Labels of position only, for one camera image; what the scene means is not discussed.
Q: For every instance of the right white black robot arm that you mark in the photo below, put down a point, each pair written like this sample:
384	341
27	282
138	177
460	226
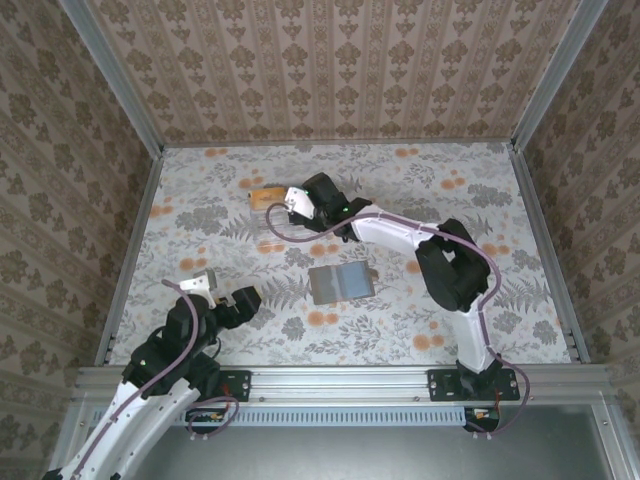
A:
450	270

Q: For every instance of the beige leather card holder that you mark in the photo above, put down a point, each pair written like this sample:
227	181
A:
355	282

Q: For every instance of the grey metal panel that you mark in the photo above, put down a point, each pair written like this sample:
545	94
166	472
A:
350	455

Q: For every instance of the black connector block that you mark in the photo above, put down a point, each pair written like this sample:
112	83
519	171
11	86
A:
205	422
487	422

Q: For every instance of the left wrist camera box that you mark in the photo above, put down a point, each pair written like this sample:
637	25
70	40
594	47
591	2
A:
200	285

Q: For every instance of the brownish orange card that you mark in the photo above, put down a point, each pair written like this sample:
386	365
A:
267	199

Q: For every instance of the floral patterned table cover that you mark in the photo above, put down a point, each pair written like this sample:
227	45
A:
375	170

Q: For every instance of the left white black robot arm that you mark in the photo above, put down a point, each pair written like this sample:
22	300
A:
130	425

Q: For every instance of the aluminium front rail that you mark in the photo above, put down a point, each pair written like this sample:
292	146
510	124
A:
340	382

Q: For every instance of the aluminium side rail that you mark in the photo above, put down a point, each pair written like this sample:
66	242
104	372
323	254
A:
549	250
129	250

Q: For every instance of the aluminium frame post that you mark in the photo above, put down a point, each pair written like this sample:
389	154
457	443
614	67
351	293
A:
121	80
555	75

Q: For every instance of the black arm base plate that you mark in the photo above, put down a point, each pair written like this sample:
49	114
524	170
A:
440	385
240	385

